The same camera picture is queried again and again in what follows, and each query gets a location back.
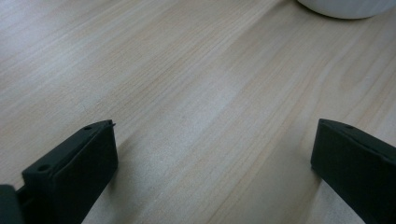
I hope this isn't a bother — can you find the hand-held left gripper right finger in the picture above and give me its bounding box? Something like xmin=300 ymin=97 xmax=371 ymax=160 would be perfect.
xmin=310 ymin=118 xmax=396 ymax=224

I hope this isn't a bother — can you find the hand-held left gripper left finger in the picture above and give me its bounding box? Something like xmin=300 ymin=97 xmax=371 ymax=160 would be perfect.
xmin=16 ymin=119 xmax=120 ymax=224

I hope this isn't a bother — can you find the white bowl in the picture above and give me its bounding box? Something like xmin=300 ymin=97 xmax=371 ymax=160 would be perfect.
xmin=296 ymin=0 xmax=396 ymax=21

